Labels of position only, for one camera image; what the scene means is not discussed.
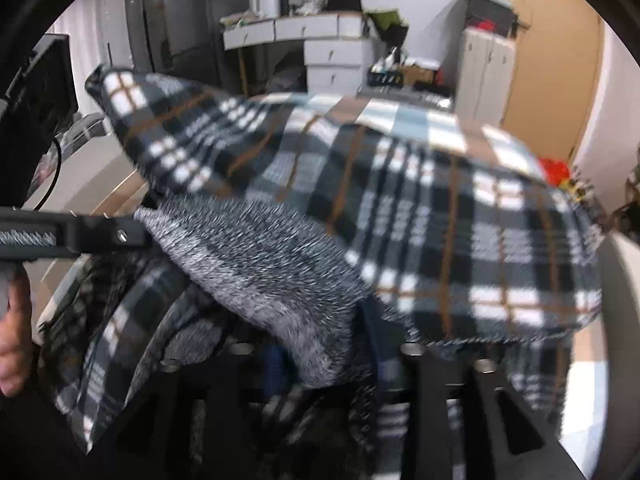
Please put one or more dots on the black thermos bottle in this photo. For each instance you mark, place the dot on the black thermos bottle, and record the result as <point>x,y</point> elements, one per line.
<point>285,4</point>

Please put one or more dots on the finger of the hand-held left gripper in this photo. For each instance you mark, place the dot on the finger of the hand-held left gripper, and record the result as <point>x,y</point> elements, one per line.
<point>90,235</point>

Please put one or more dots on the checkered bed sheet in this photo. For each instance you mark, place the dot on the checkered bed sheet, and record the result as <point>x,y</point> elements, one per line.
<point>410,120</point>

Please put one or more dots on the white desk with drawers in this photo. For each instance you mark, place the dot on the white desk with drawers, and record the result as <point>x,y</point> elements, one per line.
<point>330,52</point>

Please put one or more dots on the dark glass cabinet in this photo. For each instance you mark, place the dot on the dark glass cabinet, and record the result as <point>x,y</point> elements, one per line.
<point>145,10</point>

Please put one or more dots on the plaid knit cardigan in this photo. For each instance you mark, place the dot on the plaid knit cardigan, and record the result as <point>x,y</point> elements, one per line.
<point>400,220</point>

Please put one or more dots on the red plastic bag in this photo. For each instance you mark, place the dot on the red plastic bag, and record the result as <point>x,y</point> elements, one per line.
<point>555,171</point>

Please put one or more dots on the yellow shoes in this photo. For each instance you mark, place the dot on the yellow shoes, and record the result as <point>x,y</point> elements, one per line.
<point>572,186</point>

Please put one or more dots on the grey refrigerator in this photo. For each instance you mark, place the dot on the grey refrigerator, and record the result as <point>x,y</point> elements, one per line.
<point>200,25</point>

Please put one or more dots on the black shoe box red print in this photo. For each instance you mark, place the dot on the black shoe box red print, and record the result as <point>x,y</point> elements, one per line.
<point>490,25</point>

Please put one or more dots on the grey bed frame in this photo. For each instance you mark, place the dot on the grey bed frame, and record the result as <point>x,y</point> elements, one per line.
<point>620,335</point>

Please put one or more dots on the white electric kettle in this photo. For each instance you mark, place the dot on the white electric kettle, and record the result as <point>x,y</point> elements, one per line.
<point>267,4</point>

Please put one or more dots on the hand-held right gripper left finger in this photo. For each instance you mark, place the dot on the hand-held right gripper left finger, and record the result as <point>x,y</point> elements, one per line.
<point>210,410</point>

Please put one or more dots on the wooden door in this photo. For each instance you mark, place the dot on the wooden door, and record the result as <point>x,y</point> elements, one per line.
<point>555,60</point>

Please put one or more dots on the white upright suitcase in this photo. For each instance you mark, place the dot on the white upright suitcase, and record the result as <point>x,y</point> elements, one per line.
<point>485,75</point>

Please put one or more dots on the black bag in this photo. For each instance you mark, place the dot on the black bag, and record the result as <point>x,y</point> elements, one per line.
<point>287,80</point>

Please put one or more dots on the person's left hand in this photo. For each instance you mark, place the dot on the person's left hand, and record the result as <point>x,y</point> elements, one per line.
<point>17,345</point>

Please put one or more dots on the white chair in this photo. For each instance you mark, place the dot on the white chair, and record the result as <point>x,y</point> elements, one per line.
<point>85,127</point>

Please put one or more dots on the pile of shoes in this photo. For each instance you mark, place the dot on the pile of shoes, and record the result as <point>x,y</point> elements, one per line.
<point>625,205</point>

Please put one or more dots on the black open box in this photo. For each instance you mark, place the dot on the black open box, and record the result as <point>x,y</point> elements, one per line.
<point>386,79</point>

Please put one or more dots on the brown small box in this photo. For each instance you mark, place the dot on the brown small box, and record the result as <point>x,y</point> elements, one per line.
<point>419,75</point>

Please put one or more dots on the white crumpled cloth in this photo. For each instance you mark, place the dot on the white crumpled cloth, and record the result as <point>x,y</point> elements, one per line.
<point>310,4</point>

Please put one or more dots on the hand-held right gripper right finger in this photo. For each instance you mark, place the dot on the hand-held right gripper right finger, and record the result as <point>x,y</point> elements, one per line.
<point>435,410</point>

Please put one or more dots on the black monitor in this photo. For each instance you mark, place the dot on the black monitor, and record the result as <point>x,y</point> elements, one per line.
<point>52,85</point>

